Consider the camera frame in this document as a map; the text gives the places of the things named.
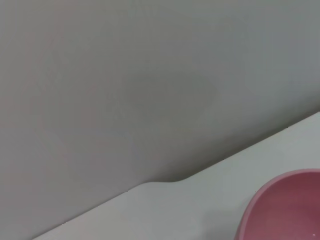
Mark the pink plastic bowl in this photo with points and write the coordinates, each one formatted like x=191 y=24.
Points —
x=287 y=207

